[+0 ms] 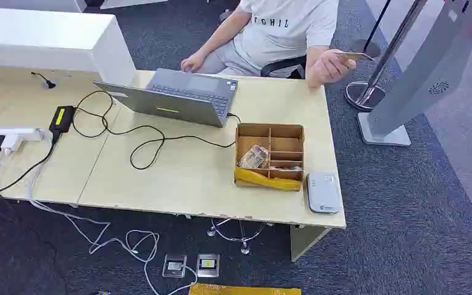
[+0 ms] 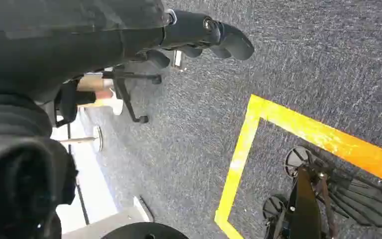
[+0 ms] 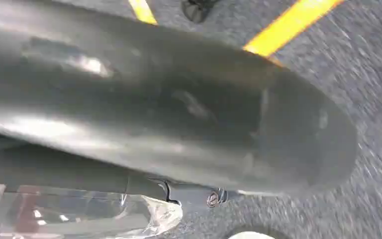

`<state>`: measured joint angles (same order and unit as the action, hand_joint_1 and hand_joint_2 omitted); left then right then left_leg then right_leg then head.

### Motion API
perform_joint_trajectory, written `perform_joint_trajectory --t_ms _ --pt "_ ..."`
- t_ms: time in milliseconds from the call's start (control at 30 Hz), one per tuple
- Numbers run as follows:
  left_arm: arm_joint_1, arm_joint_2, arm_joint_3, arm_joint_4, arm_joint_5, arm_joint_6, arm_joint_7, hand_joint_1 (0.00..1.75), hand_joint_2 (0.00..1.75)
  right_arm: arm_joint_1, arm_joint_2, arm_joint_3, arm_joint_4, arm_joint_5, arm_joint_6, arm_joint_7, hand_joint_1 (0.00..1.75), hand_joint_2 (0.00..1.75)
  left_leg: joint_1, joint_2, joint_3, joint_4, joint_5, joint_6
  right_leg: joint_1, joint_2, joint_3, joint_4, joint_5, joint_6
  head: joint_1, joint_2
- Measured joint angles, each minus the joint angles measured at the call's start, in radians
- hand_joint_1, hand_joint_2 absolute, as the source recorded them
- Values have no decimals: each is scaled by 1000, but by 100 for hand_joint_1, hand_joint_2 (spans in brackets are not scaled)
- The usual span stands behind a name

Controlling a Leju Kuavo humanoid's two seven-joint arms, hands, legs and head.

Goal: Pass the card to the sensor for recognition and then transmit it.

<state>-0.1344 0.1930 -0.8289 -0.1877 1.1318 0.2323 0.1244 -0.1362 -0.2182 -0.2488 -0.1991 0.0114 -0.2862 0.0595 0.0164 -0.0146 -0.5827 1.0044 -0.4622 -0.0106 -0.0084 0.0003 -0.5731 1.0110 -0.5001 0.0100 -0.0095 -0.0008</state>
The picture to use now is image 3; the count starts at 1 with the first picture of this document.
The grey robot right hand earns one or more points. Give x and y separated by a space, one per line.
164 109

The yellow floor tape outline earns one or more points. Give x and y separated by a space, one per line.
286 26

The white rounded object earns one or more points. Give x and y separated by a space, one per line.
250 236

